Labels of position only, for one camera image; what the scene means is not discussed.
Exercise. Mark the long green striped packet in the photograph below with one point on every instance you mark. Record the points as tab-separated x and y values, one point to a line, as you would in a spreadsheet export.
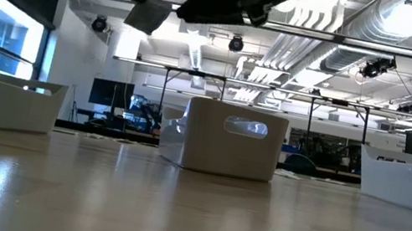
287	173

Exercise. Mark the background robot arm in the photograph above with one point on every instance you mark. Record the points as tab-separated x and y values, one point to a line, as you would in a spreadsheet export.
148	116

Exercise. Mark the black ceiling spotlight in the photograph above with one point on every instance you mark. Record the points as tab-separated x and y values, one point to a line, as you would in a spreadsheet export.
236	44
373	69
99	24
409	108

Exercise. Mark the dark office chair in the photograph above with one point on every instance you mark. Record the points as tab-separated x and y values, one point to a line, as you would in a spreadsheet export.
299	164

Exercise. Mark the white plastic bin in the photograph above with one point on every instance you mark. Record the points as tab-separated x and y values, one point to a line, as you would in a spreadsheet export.
410	187

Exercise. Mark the background black rig frame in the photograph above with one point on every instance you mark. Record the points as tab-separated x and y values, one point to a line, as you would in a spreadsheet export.
196	74

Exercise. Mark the silver air duct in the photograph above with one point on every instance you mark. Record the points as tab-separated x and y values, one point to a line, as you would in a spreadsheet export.
375	26

